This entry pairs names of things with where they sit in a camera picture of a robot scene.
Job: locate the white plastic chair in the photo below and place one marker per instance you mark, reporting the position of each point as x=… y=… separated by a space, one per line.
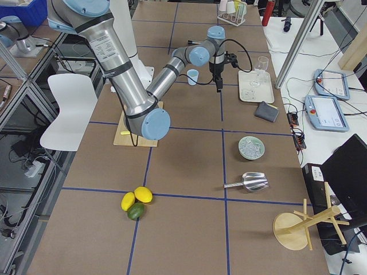
x=76 y=99

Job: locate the green plastic cup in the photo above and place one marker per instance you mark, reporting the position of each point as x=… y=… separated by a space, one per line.
x=242 y=9

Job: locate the teach pendant tablet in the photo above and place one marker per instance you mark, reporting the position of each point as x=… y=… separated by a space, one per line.
x=325 y=114
x=331 y=83

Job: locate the clear wine glass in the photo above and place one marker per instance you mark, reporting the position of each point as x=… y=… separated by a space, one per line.
x=260 y=69

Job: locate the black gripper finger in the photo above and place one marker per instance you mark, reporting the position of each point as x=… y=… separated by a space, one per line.
x=219 y=83

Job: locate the white wire cup rack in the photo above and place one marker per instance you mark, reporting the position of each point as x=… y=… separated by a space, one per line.
x=232 y=19

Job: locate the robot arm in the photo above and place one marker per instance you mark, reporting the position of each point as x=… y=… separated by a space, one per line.
x=15 y=37
x=106 y=25

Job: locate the green bowl of ice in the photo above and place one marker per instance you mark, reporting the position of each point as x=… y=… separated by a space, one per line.
x=251 y=148

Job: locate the pink plastic cup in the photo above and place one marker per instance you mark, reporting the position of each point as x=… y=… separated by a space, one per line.
x=223 y=6

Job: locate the red cylinder bottle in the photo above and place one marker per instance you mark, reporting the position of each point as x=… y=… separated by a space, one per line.
x=268 y=12

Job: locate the bamboo cutting board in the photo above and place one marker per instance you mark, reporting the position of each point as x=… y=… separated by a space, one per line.
x=130 y=140

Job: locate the whole yellow lemon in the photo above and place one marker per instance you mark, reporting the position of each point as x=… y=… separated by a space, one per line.
x=143 y=194

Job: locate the aluminium frame post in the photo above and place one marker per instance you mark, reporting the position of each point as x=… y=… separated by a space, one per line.
x=305 y=27

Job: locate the white plastic cup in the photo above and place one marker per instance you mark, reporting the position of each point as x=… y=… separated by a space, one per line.
x=231 y=8

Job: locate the near teach pendant tablet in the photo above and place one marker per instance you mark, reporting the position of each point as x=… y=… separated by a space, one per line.
x=325 y=114

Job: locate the green lime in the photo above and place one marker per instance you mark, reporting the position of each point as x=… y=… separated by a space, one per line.
x=135 y=211

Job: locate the steel ice scoop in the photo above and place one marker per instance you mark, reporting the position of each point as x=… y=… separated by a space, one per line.
x=251 y=181

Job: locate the wooden mug tree stand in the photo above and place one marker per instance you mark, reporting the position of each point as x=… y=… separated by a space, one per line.
x=292 y=229

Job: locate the light blue plastic cup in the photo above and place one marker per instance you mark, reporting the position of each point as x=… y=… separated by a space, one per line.
x=192 y=76

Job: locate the cream bear serving tray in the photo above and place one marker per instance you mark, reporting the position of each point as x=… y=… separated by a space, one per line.
x=255 y=94

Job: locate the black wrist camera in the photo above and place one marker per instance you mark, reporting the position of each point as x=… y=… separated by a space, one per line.
x=231 y=58

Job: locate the far teach pendant tablet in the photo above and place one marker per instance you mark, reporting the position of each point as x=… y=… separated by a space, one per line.
x=331 y=83

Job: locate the grey folded cloth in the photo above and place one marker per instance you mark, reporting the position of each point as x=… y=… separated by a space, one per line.
x=267 y=112

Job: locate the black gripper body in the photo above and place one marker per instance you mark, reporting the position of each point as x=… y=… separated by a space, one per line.
x=215 y=69

